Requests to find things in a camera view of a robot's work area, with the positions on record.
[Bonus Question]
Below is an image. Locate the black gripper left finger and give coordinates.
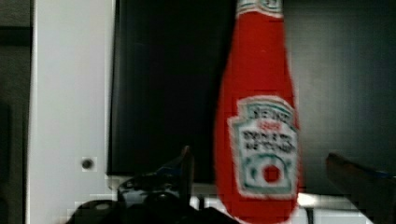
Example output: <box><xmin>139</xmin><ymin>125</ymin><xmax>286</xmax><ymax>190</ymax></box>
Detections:
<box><xmin>65</xmin><ymin>147</ymin><xmax>237</xmax><ymax>224</ymax></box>

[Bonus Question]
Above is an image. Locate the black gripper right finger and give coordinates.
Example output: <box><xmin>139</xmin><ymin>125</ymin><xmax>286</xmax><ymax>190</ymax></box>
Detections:
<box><xmin>326</xmin><ymin>153</ymin><xmax>395</xmax><ymax>224</ymax></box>

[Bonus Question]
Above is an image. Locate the red ketchup bottle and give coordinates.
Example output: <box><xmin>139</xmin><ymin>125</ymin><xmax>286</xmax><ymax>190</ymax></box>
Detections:
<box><xmin>214</xmin><ymin>0</ymin><xmax>301</xmax><ymax>224</ymax></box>

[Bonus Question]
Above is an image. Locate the black toaster oven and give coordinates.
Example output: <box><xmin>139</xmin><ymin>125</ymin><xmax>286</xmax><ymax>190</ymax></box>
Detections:
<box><xmin>106</xmin><ymin>0</ymin><xmax>396</xmax><ymax>224</ymax></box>

